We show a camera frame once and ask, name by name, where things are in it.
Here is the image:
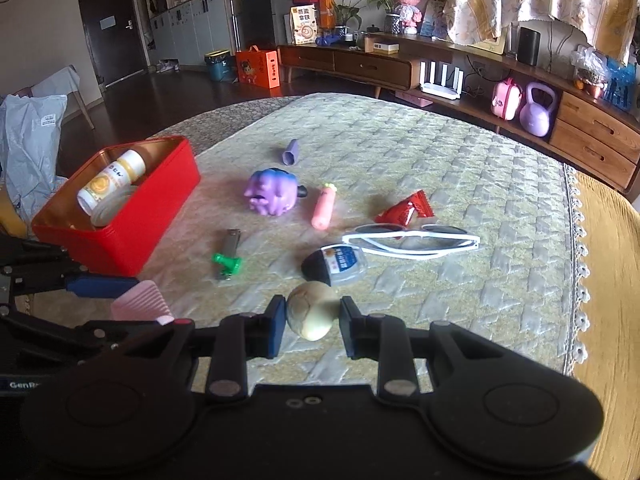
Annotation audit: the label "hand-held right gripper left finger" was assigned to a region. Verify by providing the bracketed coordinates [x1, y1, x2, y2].
[114, 295, 288, 404]

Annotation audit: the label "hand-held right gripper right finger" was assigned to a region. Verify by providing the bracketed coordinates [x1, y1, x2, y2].
[340, 296, 506, 404]

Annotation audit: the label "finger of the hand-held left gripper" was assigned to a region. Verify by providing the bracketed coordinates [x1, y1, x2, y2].
[0, 237, 142, 306]
[0, 307, 195, 361]

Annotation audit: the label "beige ball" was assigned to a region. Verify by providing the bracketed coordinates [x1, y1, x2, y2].
[286, 281, 341, 342]

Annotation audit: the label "pink comb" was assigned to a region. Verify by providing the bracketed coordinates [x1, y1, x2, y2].
[110, 280, 176, 326]

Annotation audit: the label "clear bottle black cap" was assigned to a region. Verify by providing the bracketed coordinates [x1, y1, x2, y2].
[301, 244, 369, 288]

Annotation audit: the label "red metal tin box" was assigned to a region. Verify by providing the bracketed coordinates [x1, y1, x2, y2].
[31, 136, 202, 278]

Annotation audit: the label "green plastic clip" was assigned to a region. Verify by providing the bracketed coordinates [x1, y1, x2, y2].
[211, 252, 243, 276]

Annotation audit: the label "silver nail clipper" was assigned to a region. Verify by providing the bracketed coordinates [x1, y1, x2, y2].
[216, 229, 242, 281]

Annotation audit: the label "white-framed sunglasses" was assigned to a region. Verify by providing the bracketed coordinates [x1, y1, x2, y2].
[342, 223, 481, 261]

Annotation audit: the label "pink carrot-shaped toy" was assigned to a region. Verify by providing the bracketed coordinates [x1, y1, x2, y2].
[311, 183, 338, 231]

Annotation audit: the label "purple monster toy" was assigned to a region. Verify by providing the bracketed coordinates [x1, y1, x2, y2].
[243, 167, 309, 218]

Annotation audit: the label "round metal tin can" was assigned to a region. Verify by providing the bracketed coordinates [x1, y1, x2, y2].
[90, 185, 142, 229]

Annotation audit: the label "white bottle yellow label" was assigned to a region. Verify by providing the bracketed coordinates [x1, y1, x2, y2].
[76, 149, 147, 213]

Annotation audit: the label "red snack packet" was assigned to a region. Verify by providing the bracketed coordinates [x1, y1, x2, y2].
[375, 190, 433, 226]

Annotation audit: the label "grey plastic bag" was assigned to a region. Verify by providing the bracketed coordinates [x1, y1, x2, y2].
[0, 94, 68, 223]

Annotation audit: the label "quilted beige bedspread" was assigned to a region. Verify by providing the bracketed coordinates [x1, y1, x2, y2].
[15, 92, 586, 396]

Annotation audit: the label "brown patterned bed cover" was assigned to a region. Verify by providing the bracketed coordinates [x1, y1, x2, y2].
[150, 95, 301, 156]

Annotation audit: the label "chair with white cloth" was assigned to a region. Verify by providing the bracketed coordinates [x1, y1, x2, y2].
[15, 65, 96, 131]

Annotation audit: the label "teal trash bin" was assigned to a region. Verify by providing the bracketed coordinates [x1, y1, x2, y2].
[204, 49, 233, 83]

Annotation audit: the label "dark wooden door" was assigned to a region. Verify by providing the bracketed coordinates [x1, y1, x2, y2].
[76, 0, 149, 88]

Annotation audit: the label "orange gift box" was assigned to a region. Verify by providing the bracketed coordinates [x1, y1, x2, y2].
[235, 46, 280, 90]

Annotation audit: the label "yellow lace-edged sheet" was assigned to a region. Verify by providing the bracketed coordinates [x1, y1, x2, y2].
[562, 162, 640, 471]

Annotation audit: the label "wooden media console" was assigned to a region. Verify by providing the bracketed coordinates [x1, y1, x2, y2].
[276, 32, 640, 193]

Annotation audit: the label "pink toy suitcase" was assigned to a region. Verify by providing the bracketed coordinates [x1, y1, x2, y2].
[491, 77, 523, 121]

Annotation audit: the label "purple kettlebell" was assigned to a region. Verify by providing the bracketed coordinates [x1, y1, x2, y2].
[519, 82, 557, 137]

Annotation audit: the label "white snack bag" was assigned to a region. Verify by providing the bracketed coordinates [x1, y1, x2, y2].
[290, 4, 318, 46]

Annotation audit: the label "plant in patterned vase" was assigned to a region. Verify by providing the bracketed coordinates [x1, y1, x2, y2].
[365, 0, 406, 36]

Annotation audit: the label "grey refrigerator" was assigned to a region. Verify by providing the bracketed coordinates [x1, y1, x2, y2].
[239, 0, 301, 61]

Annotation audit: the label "small green potted plant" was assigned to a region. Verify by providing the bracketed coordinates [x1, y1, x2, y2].
[332, 0, 366, 38]

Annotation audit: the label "orange tall box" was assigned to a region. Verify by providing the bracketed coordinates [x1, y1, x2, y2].
[314, 0, 336, 31]

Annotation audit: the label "blue picture book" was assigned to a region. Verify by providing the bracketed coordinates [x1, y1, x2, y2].
[420, 0, 448, 38]

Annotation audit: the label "pink plush doll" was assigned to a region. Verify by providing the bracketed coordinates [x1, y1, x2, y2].
[392, 0, 431, 36]

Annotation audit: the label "black cylinder speaker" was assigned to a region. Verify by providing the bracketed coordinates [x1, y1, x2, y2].
[516, 26, 542, 67]

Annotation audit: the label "clear plastic bag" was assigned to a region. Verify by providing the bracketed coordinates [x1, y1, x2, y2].
[572, 45, 608, 96]

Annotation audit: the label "blue packet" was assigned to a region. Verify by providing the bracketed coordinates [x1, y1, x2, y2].
[602, 57, 638, 111]

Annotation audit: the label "grey wall cabinets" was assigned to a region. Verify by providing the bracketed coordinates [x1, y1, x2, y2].
[147, 0, 236, 68]

